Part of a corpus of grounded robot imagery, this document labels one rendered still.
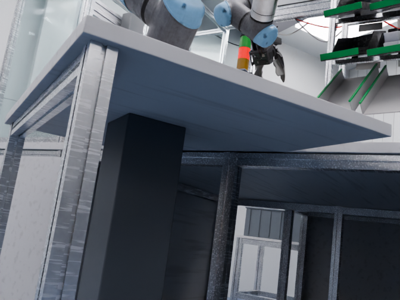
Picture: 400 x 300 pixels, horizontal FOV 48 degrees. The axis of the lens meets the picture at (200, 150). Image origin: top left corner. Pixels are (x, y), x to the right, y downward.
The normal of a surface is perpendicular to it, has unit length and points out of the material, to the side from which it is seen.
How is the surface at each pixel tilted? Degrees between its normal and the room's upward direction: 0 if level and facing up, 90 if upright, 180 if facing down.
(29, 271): 90
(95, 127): 90
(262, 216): 90
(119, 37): 90
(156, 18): 110
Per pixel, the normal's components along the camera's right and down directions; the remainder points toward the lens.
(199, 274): 0.85, 0.01
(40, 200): -0.51, -0.23
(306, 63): 0.51, -0.10
